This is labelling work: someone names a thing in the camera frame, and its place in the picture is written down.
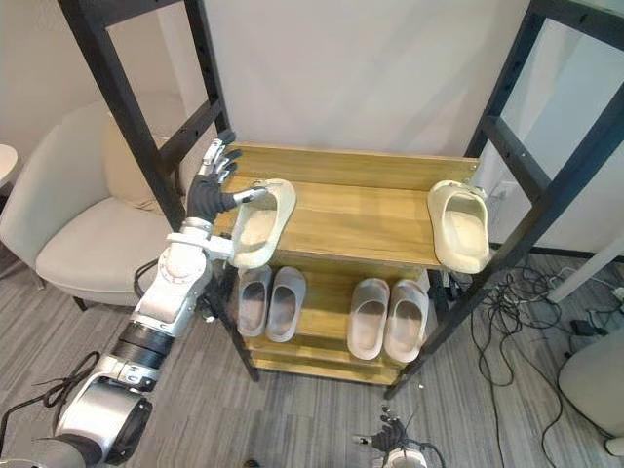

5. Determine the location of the grey foam slipper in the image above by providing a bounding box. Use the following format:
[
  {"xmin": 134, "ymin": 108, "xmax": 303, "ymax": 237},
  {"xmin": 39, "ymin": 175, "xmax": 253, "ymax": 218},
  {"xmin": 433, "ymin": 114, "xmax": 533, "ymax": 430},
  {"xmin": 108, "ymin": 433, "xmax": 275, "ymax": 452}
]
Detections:
[
  {"xmin": 383, "ymin": 278, "xmax": 431, "ymax": 365},
  {"xmin": 346, "ymin": 277, "xmax": 392, "ymax": 362},
  {"xmin": 236, "ymin": 265, "xmax": 274, "ymax": 338},
  {"xmin": 265, "ymin": 266, "xmax": 308, "ymax": 344}
]

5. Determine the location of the black power adapter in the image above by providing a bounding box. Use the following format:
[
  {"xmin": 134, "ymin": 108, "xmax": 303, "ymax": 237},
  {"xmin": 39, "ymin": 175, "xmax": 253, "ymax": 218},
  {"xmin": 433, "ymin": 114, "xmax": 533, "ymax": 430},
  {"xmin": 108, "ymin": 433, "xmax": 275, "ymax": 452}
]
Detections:
[{"xmin": 569, "ymin": 318, "xmax": 608, "ymax": 338}]

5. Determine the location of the white rounded chair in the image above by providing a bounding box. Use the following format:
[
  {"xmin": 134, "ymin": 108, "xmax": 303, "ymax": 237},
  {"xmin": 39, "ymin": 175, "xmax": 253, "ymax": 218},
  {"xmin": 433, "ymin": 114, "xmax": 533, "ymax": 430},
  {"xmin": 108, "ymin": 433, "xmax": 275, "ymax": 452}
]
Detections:
[{"xmin": 558, "ymin": 331, "xmax": 624, "ymax": 439}]

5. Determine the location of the white table leg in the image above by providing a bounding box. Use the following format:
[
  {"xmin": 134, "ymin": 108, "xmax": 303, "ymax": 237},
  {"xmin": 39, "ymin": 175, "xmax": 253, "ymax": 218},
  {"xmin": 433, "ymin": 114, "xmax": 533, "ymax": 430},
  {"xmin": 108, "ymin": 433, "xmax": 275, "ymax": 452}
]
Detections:
[{"xmin": 547, "ymin": 237, "xmax": 624, "ymax": 304}]

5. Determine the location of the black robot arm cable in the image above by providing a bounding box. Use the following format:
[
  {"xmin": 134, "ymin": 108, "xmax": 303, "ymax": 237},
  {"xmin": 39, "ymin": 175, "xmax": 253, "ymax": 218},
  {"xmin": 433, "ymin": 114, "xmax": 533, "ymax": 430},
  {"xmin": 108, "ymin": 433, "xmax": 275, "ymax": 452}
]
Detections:
[{"xmin": 0, "ymin": 350, "xmax": 102, "ymax": 431}]

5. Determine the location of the wide wooden rack shelf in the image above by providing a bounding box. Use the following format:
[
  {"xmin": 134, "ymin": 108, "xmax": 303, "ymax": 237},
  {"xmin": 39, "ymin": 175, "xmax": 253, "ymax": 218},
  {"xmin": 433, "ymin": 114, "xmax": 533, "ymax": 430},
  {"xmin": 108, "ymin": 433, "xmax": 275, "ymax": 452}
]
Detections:
[{"xmin": 213, "ymin": 141, "xmax": 482, "ymax": 270}]

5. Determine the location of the beige upholstered armchair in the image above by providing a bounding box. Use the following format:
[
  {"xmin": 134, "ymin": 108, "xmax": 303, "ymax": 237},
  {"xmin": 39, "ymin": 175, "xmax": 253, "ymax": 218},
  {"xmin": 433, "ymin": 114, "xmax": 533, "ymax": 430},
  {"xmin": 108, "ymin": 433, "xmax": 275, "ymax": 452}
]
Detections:
[{"xmin": 0, "ymin": 95, "xmax": 218, "ymax": 312}]

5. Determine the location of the black metal rack frame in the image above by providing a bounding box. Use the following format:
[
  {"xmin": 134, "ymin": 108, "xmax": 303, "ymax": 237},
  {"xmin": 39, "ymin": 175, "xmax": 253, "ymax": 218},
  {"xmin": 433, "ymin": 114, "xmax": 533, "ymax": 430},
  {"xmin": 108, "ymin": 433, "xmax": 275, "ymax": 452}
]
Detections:
[{"xmin": 57, "ymin": 0, "xmax": 624, "ymax": 401}]

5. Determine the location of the cream foam slipper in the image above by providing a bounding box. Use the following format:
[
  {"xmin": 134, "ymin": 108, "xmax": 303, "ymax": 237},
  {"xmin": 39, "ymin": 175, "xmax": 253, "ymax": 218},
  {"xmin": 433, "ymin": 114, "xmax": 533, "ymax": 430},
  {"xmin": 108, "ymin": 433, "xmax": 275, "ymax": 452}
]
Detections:
[
  {"xmin": 227, "ymin": 178, "xmax": 297, "ymax": 269},
  {"xmin": 427, "ymin": 178, "xmax": 491, "ymax": 274}
]

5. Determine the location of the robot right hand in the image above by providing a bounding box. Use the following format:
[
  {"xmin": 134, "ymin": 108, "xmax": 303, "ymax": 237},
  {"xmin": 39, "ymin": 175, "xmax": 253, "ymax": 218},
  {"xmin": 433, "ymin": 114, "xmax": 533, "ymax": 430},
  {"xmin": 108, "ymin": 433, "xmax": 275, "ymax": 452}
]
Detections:
[{"xmin": 352, "ymin": 402, "xmax": 426, "ymax": 453}]

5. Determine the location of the round white side table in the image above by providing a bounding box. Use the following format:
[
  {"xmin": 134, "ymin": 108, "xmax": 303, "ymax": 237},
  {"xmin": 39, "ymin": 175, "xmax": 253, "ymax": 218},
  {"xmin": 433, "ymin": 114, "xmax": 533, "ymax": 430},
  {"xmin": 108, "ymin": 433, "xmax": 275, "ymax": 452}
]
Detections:
[{"xmin": 0, "ymin": 144, "xmax": 20, "ymax": 189}]

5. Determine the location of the wooden shelf with grey slippers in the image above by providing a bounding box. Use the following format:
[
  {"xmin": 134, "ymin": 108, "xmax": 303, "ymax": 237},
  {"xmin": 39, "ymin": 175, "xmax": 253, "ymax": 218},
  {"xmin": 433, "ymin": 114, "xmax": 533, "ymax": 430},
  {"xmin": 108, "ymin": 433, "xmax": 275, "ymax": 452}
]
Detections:
[{"xmin": 228, "ymin": 264, "xmax": 436, "ymax": 363}]

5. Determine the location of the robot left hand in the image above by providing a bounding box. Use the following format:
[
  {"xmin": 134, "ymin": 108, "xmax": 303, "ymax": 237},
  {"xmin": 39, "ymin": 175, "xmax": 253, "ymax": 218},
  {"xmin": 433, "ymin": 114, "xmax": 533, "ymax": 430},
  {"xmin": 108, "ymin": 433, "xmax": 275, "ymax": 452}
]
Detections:
[{"xmin": 186, "ymin": 132, "xmax": 270, "ymax": 223}]

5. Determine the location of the black floor cable tangle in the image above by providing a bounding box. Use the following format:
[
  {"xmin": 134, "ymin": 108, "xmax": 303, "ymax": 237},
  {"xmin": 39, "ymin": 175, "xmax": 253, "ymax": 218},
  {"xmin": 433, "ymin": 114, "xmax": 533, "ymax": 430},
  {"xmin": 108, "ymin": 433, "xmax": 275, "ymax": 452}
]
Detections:
[{"xmin": 466, "ymin": 262, "xmax": 624, "ymax": 468}]

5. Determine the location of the lowest wooden rack shelf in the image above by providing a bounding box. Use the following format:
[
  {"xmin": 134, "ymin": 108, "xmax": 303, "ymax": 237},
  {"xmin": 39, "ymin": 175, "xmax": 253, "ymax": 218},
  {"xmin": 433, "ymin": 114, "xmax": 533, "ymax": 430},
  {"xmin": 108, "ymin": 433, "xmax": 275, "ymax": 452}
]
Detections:
[{"xmin": 247, "ymin": 340, "xmax": 402, "ymax": 387}]

